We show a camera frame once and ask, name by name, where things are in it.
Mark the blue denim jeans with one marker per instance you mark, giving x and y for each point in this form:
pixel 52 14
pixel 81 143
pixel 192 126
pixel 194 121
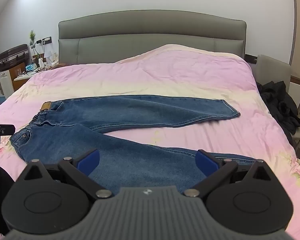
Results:
pixel 118 126

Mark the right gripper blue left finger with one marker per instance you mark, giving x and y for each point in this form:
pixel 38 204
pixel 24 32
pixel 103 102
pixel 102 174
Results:
pixel 79 168

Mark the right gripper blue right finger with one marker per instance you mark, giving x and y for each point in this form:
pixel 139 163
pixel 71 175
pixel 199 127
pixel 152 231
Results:
pixel 215 168

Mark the grey bedside chair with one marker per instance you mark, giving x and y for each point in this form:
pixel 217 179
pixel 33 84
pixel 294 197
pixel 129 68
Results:
pixel 269 69

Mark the wooden nightstand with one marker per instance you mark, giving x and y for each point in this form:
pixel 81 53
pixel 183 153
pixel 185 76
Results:
pixel 23 78

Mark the black clothes pile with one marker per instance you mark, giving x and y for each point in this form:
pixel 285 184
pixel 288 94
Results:
pixel 280 105

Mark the white air purifier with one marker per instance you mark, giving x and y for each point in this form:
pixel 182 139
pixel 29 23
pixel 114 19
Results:
pixel 6 83

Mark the green potted plant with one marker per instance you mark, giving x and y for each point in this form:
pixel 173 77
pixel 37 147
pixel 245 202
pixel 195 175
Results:
pixel 32 44

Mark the grey upholstered headboard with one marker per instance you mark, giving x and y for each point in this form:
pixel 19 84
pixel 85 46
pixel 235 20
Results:
pixel 113 36

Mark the pink floral bed sheet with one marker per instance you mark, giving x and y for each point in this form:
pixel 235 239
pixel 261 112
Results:
pixel 174 71

